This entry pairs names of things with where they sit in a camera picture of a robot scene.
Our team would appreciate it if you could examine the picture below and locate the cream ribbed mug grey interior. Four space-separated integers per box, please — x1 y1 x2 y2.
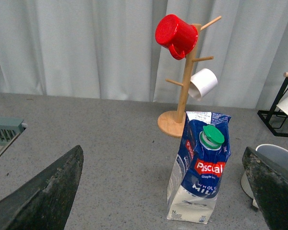
240 144 288 209

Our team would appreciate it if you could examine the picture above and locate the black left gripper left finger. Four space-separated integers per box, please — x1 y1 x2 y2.
0 145 84 230

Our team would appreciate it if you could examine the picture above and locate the white mug on tree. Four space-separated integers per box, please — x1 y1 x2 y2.
188 68 218 101

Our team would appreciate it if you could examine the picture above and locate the wooden mug tree stand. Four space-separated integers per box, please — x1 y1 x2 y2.
157 16 222 138

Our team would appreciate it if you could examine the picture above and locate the green dish rack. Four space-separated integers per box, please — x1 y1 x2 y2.
0 116 28 156

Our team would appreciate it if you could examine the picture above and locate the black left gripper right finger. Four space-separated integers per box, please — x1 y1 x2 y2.
242 147 288 230

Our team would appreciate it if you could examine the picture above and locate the black wire mug rack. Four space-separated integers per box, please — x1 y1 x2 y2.
257 72 288 138

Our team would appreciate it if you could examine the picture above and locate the blue white milk carton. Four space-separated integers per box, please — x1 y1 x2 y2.
167 112 231 224

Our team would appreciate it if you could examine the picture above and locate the red mug on tree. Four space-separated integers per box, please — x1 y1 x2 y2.
155 14 199 60

